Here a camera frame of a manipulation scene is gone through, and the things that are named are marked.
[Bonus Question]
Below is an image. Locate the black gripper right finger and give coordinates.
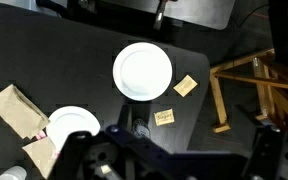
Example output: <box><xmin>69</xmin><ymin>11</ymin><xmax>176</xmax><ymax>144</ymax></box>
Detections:
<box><xmin>234</xmin><ymin>105</ymin><xmax>269</xmax><ymax>142</ymax></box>

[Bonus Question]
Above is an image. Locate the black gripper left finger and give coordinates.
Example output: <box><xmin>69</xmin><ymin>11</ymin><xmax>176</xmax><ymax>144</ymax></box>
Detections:
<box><xmin>117</xmin><ymin>105</ymin><xmax>133</xmax><ymax>130</ymax></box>

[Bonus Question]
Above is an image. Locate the black speckled mug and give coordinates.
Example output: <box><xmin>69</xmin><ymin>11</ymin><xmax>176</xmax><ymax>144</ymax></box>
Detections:
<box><xmin>130</xmin><ymin>118</ymin><xmax>151</xmax><ymax>138</ymax></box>

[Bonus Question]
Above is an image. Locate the wooden easel stand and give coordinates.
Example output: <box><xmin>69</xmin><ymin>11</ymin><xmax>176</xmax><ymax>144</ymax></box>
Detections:
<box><xmin>209</xmin><ymin>48</ymin><xmax>288</xmax><ymax>134</ymax></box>

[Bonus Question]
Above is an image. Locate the brown sugar packet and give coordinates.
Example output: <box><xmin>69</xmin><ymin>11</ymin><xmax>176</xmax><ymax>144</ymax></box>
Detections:
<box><xmin>153</xmin><ymin>108</ymin><xmax>176</xmax><ymax>127</ymax></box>

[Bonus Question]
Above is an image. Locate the white round plate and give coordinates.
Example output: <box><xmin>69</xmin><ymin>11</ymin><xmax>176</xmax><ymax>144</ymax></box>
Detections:
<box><xmin>45</xmin><ymin>105</ymin><xmax>102</xmax><ymax>153</ymax></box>
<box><xmin>112</xmin><ymin>41</ymin><xmax>174</xmax><ymax>102</ymax></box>

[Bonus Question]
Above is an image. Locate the yellow sticky note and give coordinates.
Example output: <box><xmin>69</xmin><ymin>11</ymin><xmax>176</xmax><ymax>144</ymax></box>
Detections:
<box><xmin>173</xmin><ymin>74</ymin><xmax>199</xmax><ymax>98</ymax></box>

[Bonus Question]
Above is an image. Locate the folded brown paper napkin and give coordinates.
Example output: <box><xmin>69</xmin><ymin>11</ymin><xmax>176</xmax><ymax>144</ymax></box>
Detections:
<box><xmin>0</xmin><ymin>83</ymin><xmax>51</xmax><ymax>140</ymax></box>

